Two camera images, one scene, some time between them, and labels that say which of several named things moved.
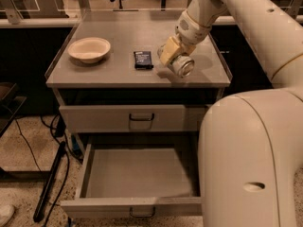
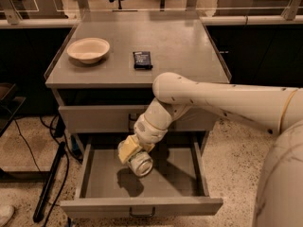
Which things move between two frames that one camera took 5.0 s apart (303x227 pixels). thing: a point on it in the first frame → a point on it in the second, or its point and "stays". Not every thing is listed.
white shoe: x=7 y=212 stays
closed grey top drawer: x=133 y=117 stays
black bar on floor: x=49 y=182 stays
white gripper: x=188 y=31 → x=148 y=130
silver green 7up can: x=179 y=66 → x=140 y=163
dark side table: x=9 y=104 stays
